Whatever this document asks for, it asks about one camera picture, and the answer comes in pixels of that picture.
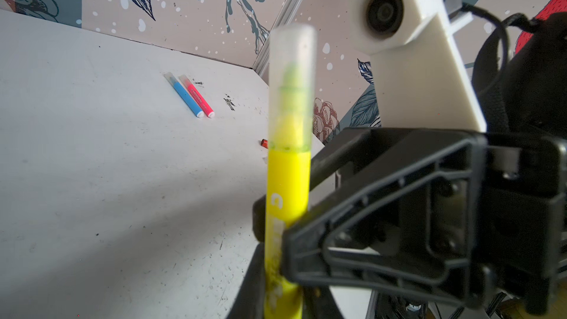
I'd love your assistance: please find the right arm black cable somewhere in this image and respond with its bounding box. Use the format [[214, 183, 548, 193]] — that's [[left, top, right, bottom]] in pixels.
[[460, 1, 539, 98]]

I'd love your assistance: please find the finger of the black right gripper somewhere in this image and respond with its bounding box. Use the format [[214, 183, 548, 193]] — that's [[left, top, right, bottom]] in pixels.
[[252, 127, 484, 242], [281, 134, 493, 309]]

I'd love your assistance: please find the pink-red highlighter pen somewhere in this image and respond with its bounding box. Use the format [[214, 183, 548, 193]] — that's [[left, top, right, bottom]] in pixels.
[[180, 75, 215, 118]]

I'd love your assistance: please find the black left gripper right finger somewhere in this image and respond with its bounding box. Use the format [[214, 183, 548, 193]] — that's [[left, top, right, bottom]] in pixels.
[[303, 287, 343, 319]]

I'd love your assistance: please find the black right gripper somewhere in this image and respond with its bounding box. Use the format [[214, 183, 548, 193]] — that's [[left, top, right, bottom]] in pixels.
[[425, 130, 566, 315]]

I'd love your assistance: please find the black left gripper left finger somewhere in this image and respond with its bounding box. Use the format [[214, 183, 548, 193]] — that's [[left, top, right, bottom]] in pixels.
[[226, 243, 266, 319]]

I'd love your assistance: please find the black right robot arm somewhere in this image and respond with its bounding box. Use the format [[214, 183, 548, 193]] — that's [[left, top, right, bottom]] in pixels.
[[278, 4, 566, 318]]

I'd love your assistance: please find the yellow highlighter pen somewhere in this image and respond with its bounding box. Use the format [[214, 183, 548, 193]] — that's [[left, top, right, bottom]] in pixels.
[[263, 64, 312, 319]]

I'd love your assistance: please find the blue highlighter pen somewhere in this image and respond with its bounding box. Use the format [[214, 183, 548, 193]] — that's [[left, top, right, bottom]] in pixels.
[[164, 72, 205, 118]]

